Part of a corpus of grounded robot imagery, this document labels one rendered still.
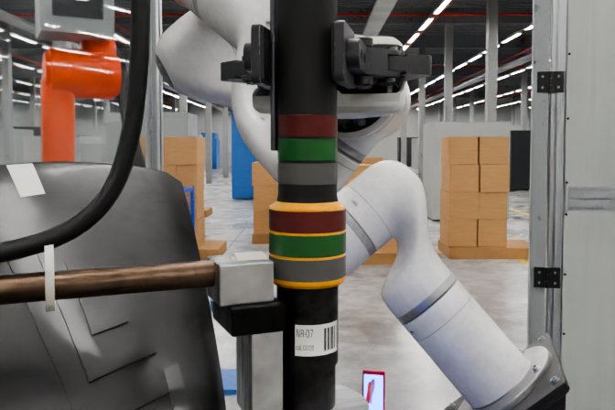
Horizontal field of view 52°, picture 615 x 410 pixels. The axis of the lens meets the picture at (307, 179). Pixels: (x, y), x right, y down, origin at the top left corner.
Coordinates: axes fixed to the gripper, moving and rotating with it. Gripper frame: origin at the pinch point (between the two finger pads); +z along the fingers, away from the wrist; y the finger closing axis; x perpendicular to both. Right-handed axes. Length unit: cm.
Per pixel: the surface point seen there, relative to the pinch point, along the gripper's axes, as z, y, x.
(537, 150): -178, -36, -5
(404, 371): -372, 18, -147
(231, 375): -332, 122, -144
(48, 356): 4.3, 13.5, -16.5
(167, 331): 0.5, 8.2, -15.9
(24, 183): -2.5, 19.8, -7.4
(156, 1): -127, 70, 36
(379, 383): -34.4, -0.7, -30.9
